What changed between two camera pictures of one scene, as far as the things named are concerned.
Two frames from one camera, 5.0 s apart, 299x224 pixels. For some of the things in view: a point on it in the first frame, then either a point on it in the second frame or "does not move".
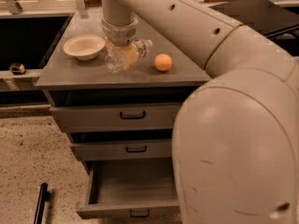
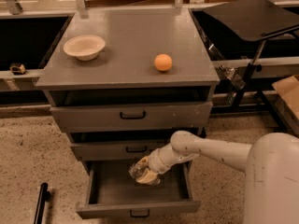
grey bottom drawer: x=130 y=187 does not move
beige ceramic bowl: x=84 y=47 does not move
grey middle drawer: x=123 y=149 does not move
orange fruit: x=163 y=62 does not move
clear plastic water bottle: x=123 y=58 -> x=135 y=169
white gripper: x=121 y=35 -> x=154 y=162
